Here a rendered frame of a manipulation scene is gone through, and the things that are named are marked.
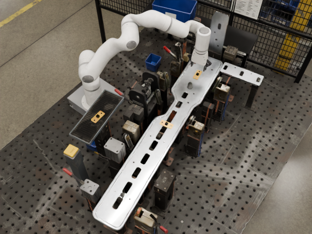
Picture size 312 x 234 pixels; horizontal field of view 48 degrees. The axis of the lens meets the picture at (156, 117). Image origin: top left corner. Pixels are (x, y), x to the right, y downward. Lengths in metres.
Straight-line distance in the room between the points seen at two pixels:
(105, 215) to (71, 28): 2.89
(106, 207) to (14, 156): 0.90
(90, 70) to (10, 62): 2.10
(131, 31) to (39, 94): 1.95
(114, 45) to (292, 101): 1.45
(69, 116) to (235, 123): 1.22
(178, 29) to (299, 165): 1.85
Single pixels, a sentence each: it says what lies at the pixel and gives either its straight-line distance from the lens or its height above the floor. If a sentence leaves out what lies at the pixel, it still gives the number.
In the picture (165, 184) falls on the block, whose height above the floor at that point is 1.03.
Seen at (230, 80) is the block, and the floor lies 0.98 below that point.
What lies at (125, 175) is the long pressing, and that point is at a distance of 2.04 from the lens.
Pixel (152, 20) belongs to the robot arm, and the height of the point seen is 1.53.
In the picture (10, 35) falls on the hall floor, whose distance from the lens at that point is 4.55.
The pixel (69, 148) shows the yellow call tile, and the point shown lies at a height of 1.16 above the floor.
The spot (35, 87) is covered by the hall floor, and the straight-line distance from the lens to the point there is 3.89.
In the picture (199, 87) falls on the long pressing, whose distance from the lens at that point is 2.40.
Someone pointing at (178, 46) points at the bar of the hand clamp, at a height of 1.21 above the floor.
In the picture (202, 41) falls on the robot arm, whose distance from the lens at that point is 2.19.
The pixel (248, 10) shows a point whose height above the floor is 1.21.
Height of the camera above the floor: 2.84
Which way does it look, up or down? 55 degrees down
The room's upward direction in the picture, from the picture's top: straight up
